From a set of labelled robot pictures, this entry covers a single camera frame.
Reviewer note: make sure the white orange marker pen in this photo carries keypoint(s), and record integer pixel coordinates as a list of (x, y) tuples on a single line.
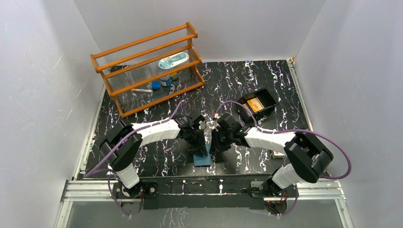
[(142, 90)]

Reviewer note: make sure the white blue packaged item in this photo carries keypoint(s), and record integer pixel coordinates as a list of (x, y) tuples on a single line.
[(173, 60)]

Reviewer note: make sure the blue card holder wallet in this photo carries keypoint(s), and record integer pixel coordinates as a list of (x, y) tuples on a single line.
[(204, 161)]

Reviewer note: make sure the small blue lidded jar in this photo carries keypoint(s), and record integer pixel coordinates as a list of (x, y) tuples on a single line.
[(166, 80)]

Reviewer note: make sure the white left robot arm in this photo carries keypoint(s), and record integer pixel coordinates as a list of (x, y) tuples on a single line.
[(122, 143)]

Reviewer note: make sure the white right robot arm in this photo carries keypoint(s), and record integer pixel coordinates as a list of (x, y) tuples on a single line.
[(308, 156)]

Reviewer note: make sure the orange card in tray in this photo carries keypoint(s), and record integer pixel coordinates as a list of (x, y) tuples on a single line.
[(255, 104)]

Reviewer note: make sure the black card tray box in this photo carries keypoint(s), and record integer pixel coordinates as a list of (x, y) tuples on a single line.
[(267, 99)]

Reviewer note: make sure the white red small box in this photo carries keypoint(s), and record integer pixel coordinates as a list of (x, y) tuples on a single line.
[(277, 155)]

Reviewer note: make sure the orange wooden shelf rack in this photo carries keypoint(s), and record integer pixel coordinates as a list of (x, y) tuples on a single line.
[(135, 65)]

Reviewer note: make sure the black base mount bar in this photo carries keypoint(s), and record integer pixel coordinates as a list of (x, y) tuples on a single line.
[(219, 191)]

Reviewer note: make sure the blue small box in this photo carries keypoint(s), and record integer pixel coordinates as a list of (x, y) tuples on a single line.
[(155, 85)]

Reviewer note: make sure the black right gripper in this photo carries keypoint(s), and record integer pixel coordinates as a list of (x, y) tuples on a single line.
[(215, 147)]

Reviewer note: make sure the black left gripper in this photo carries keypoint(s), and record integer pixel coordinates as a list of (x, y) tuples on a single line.
[(196, 138)]

